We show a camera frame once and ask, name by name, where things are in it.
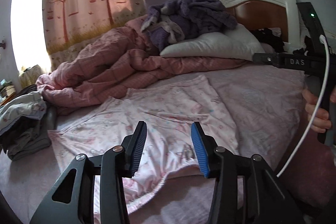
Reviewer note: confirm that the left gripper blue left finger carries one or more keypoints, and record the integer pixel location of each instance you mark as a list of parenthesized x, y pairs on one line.
[(134, 145)]

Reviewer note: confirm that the wooden headboard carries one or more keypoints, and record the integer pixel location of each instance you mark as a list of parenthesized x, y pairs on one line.
[(258, 14)]

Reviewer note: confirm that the white pillow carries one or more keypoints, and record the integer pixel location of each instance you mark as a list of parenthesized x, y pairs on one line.
[(231, 44)]

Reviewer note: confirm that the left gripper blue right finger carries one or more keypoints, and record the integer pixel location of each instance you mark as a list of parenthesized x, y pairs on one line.
[(204, 146)]

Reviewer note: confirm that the purple fleece robe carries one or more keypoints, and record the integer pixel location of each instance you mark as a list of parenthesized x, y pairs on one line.
[(177, 20)]

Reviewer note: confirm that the cartoon print folded cloth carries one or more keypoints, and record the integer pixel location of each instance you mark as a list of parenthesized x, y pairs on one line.
[(31, 105)]

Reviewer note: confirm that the black clothing by headboard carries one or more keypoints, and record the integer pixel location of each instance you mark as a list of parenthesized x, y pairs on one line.
[(271, 37)]

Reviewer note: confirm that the stack of books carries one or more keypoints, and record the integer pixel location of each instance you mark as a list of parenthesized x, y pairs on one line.
[(7, 88)]

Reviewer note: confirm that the grey folded clothes stack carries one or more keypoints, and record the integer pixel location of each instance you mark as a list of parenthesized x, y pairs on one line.
[(28, 136)]

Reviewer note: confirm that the pink checked duvet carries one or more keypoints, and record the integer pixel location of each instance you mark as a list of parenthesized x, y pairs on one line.
[(123, 58)]

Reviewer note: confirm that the pink wall lamp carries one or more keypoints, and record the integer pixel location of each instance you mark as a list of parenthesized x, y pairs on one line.
[(3, 44)]

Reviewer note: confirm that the floral covered box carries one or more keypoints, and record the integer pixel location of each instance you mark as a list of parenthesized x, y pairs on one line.
[(30, 75)]

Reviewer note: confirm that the person's right hand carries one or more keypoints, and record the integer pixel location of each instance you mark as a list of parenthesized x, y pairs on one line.
[(321, 121)]

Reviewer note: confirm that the pink cartoon print pants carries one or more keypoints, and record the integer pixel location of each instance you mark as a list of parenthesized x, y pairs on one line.
[(167, 188)]

